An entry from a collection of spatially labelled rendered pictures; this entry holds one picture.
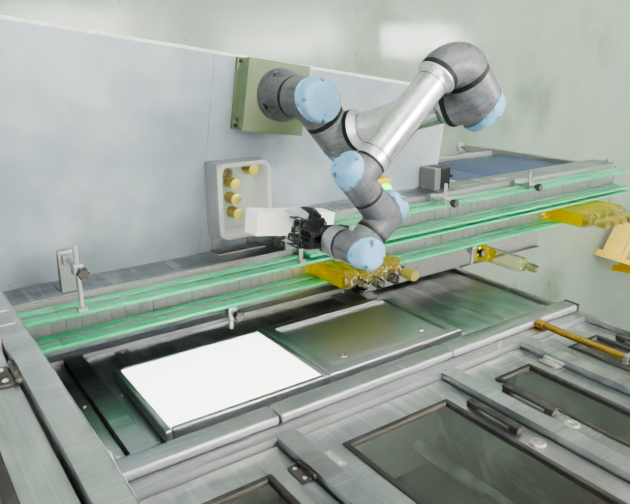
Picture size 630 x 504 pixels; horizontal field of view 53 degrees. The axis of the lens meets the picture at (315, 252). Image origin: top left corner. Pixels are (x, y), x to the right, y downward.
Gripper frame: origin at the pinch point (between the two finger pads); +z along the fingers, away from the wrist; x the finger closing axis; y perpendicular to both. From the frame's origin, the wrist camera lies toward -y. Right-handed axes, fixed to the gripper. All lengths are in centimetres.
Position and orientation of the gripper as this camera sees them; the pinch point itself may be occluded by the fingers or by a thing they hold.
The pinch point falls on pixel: (292, 222)
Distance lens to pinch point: 166.9
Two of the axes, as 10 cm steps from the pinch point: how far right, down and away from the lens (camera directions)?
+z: -5.8, -2.5, 7.8
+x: -1.2, 9.7, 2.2
